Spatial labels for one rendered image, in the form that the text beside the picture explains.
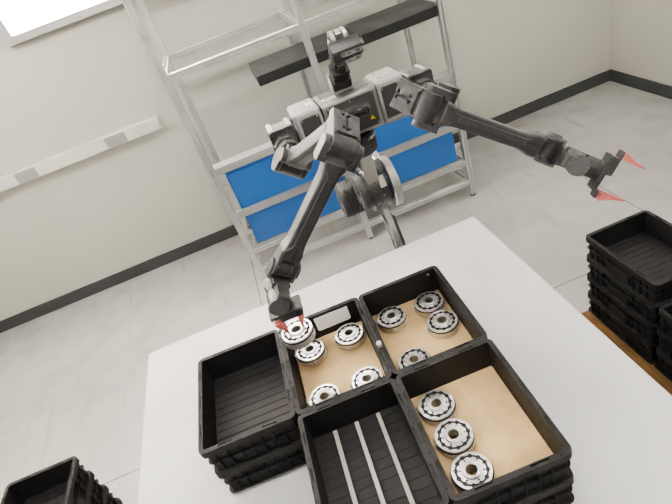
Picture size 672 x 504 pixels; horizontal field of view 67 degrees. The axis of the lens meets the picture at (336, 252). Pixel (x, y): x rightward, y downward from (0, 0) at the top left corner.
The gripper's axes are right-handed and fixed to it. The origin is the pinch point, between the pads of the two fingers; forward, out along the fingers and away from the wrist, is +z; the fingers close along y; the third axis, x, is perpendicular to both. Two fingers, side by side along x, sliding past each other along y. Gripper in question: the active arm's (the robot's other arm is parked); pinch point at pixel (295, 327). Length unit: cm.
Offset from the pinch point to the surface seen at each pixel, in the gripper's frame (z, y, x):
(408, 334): 23.2, 32.5, 2.0
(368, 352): 23.0, 17.8, 0.9
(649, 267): 59, 136, 21
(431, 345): 23.1, 37.6, -6.3
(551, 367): 36, 69, -21
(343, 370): 22.8, 8.0, -2.6
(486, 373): 23, 48, -24
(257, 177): 32, -9, 186
